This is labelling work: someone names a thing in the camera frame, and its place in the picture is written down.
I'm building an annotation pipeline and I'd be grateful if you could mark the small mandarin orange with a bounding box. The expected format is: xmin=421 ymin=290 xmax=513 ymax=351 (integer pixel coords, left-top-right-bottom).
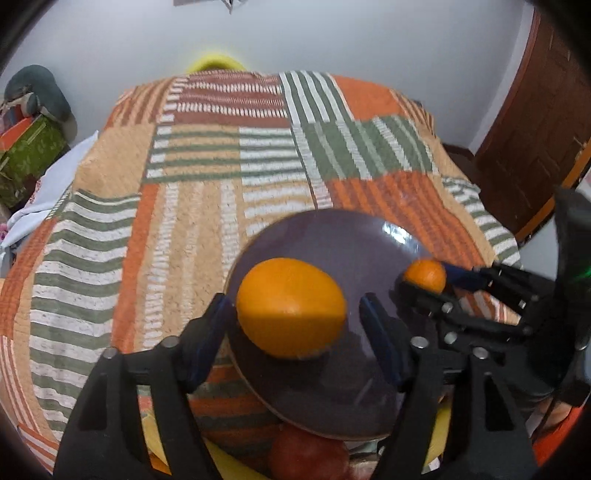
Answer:
xmin=403 ymin=258 xmax=447 ymax=294

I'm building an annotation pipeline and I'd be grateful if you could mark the yellow sugarcane piece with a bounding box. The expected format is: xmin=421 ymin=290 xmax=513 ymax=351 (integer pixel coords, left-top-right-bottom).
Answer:
xmin=140 ymin=410 xmax=271 ymax=480

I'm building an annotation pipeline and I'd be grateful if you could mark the red tomato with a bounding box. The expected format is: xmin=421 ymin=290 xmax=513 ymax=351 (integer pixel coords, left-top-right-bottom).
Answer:
xmin=269 ymin=424 xmax=349 ymax=480

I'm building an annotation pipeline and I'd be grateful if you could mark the large orange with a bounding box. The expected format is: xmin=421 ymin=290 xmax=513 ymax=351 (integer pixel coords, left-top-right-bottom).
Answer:
xmin=235 ymin=258 xmax=348 ymax=359

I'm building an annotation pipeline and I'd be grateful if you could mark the purple round plate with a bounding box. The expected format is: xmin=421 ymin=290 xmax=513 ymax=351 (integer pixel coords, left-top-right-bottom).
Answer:
xmin=226 ymin=209 xmax=428 ymax=440

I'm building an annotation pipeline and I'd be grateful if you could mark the brown wooden door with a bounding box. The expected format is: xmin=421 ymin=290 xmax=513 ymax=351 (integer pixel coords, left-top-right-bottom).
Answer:
xmin=476 ymin=12 xmax=590 ymax=241

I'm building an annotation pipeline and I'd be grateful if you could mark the striped patchwork bedspread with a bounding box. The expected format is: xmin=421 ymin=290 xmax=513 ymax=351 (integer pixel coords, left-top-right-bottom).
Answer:
xmin=1 ymin=71 xmax=520 ymax=471

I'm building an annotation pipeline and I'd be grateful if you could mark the white folded cloth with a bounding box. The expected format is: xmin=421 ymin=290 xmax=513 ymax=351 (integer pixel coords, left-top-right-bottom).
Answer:
xmin=1 ymin=131 xmax=99 ymax=252

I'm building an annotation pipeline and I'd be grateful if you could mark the green cardboard box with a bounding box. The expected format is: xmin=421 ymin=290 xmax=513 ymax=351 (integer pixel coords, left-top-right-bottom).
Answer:
xmin=1 ymin=116 xmax=69 ymax=212

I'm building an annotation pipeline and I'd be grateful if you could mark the grey plush toy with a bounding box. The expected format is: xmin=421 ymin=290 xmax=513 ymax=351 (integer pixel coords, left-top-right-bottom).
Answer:
xmin=1 ymin=65 xmax=77 ymax=141

